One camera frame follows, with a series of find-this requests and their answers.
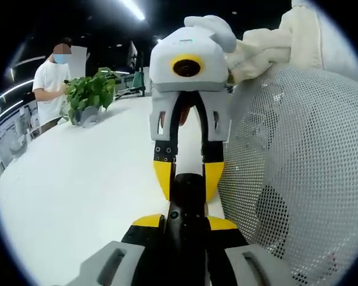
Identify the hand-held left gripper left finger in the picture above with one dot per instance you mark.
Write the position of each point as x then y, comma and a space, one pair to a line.
131, 262

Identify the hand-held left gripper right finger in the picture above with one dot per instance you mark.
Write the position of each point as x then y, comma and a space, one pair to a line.
256, 268

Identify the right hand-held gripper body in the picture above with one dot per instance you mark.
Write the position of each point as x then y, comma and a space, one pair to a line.
188, 44

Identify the black remote control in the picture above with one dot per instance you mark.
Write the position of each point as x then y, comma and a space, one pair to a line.
186, 208

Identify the person's right hand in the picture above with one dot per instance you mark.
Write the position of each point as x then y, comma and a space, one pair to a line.
185, 114

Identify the black and green stand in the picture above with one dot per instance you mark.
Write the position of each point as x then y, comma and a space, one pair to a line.
135, 80

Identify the potted green plant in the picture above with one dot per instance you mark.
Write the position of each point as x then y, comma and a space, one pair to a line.
88, 92

